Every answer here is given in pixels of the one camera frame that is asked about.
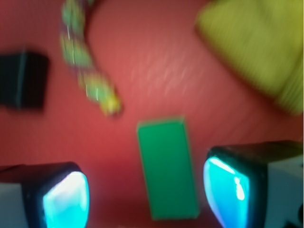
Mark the green wooden block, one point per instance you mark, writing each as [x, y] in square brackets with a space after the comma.
[168, 169]

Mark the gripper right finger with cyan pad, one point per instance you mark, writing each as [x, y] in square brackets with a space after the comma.
[257, 185]

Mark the black wrapped block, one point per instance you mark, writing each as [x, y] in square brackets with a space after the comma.
[23, 80]

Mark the yellow cloth rag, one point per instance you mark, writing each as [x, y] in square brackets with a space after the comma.
[263, 41]

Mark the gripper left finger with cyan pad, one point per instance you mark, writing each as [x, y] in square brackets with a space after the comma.
[52, 195]

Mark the multicolour braided rope toy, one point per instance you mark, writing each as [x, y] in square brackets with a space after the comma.
[77, 55]

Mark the red plastic tray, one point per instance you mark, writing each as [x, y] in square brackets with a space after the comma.
[162, 69]

